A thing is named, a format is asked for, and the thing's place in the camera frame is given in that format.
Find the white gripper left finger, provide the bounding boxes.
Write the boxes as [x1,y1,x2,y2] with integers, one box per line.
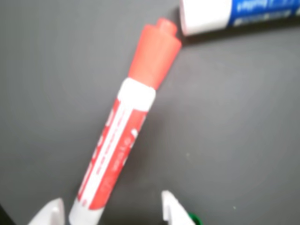
[28,198,65,225]

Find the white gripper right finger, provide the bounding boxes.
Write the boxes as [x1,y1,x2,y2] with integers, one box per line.
[161,190,197,225]

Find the red dry-erase marker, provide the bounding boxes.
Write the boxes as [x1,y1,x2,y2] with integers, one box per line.
[67,16,183,225]

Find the green dry-erase marker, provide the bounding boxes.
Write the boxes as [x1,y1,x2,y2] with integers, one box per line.
[187,212,203,225]

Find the blue dry-erase marker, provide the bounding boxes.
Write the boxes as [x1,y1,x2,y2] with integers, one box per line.
[179,0,300,36]

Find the grey mat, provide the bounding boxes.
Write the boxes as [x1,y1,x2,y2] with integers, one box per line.
[0,0,300,225]

